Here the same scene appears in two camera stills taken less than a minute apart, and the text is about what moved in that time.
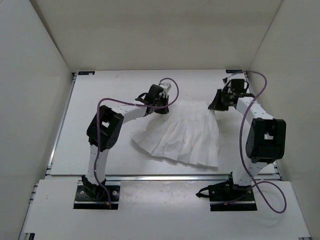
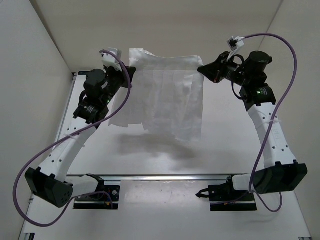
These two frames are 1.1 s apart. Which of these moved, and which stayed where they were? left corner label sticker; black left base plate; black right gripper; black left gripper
Moved: black left gripper; black right gripper
Stayed: left corner label sticker; black left base plate
